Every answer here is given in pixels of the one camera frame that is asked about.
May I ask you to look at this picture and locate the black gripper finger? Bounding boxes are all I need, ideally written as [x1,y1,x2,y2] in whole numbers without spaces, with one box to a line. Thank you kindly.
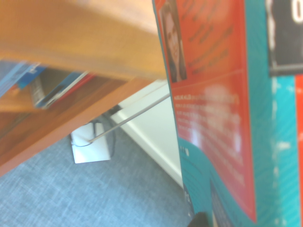
[190,211,212,227]

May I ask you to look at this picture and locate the turquoise and red paperback book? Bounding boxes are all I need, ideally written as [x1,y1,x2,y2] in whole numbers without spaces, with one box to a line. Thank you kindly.
[152,0,303,227]

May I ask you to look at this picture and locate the books on shelf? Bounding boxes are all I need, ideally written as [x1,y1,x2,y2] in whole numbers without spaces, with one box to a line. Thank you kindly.
[35,70,95,110]

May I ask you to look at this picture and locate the white floor lamp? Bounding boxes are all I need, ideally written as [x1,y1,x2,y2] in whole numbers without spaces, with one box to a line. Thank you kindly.
[70,93,171,164]

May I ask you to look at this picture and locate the oak wooden bookshelf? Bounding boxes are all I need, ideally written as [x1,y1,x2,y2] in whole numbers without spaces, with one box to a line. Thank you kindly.
[0,0,168,177]

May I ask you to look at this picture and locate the light blue paperback book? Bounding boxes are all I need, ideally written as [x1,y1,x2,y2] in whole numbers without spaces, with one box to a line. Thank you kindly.
[0,60,47,96]

